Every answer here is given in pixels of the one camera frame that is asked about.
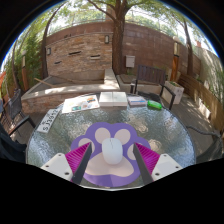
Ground white computer mouse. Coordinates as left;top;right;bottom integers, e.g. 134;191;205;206
101;137;124;166

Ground dark slatted wooden armchair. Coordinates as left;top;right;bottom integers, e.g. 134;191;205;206
129;64;177;111

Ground grey wall-mounted box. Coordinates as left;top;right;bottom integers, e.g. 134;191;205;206
125;55;136;69

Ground purple paw-shaped mouse pad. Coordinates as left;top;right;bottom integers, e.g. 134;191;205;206
70;121;152;188

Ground green wipes packet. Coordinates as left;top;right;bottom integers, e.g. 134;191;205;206
147;99;163;111

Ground white lettered sign plate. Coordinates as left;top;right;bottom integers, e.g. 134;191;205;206
35;107;63;134

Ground white square planter box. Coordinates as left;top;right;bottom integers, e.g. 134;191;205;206
163;80;185;105

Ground black metal mesh chair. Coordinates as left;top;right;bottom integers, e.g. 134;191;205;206
0;122;28;164
6;88;36;135

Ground slim tree trunk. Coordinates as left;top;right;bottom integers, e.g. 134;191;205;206
181;18;195;77

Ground white and blue small box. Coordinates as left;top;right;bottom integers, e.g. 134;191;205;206
127;95;148;108

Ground white flat box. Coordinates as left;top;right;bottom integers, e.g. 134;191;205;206
98;91;129;108

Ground wooden post lamp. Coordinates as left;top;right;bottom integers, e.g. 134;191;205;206
21;49;30;93
171;35;182;83

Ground large forked tree trunk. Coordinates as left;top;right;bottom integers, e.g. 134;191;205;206
86;0;142;76

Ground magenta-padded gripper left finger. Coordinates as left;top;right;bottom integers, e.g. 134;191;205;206
40;142;94;186

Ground low wooden slat fence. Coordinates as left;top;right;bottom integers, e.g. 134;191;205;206
179;73;224;131

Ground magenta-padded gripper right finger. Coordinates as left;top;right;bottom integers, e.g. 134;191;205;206
132;142;184;186

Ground colourful printed leaflet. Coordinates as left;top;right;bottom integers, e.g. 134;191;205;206
61;94;101;114

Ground raised stone planter bed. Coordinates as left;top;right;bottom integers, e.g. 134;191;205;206
20;68;121;115

